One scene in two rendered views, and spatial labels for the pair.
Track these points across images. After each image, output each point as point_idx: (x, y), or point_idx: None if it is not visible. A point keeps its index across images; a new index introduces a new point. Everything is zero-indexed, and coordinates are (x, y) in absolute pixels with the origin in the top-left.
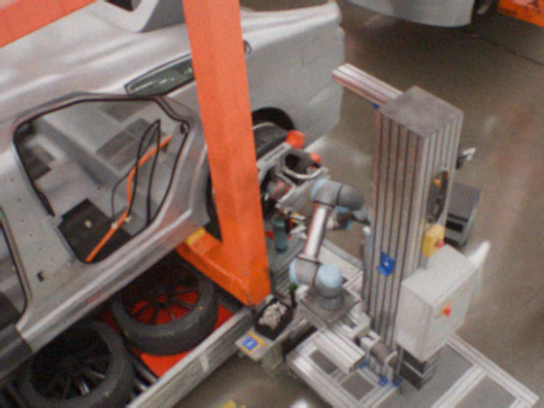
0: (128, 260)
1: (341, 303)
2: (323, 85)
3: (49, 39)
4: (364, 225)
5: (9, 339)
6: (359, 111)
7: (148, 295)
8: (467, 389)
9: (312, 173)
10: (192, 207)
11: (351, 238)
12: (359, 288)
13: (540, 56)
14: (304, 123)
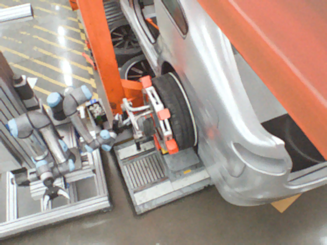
0: (139, 37)
1: (52, 115)
2: (216, 154)
3: None
4: (180, 236)
5: None
6: None
7: (150, 69)
8: (8, 205)
9: (257, 227)
10: (156, 66)
11: (173, 220)
12: (65, 139)
13: None
14: (202, 146)
